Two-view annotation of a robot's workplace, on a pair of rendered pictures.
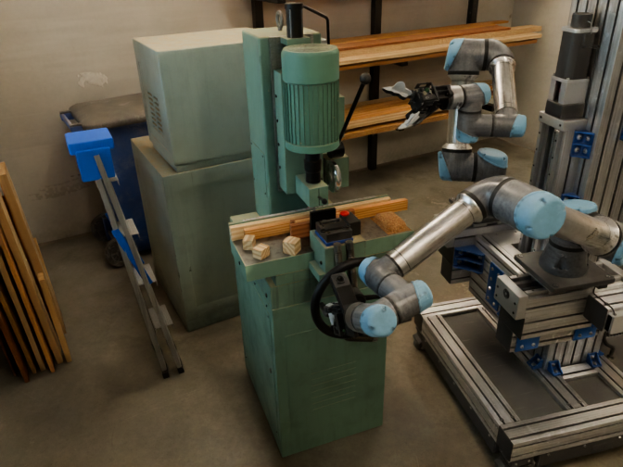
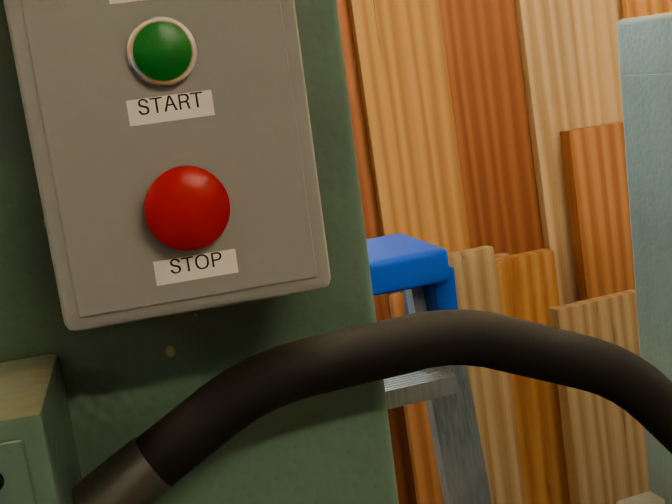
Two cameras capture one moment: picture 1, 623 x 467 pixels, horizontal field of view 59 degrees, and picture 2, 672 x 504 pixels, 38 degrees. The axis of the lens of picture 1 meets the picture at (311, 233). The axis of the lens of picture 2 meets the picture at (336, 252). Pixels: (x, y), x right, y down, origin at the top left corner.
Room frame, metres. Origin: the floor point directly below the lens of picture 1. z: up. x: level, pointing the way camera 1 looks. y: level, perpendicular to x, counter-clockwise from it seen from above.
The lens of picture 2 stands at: (2.18, -0.40, 1.40)
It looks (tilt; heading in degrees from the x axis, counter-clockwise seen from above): 11 degrees down; 99
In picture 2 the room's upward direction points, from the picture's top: 7 degrees counter-clockwise
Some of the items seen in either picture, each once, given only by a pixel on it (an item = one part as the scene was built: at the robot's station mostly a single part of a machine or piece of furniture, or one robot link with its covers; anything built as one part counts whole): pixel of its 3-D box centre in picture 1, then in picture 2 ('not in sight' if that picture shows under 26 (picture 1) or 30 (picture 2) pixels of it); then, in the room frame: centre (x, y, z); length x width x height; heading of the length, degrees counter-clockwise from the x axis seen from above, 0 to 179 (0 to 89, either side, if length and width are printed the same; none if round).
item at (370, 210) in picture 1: (329, 219); not in sight; (1.73, -0.06, 0.92); 0.62 x 0.02 x 0.04; 110
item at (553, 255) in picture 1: (565, 252); not in sight; (1.53, -0.83, 0.87); 0.15 x 0.15 x 0.10
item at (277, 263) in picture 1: (327, 247); not in sight; (1.61, -0.05, 0.87); 0.61 x 0.30 x 0.06; 110
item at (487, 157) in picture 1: (489, 167); not in sight; (2.02, -0.71, 0.98); 0.13 x 0.12 x 0.14; 79
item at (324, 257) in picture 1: (336, 247); not in sight; (1.53, -0.08, 0.92); 0.15 x 0.13 x 0.09; 110
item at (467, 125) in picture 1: (473, 125); not in sight; (1.78, -0.55, 1.23); 0.11 x 0.08 x 0.11; 79
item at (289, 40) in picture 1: (294, 31); not in sight; (1.84, 0.04, 1.54); 0.08 x 0.08 x 0.17; 20
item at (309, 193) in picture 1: (311, 191); not in sight; (1.73, -0.01, 1.03); 0.14 x 0.07 x 0.09; 20
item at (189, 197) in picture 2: not in sight; (187, 208); (2.07, -0.07, 1.36); 0.03 x 0.01 x 0.03; 20
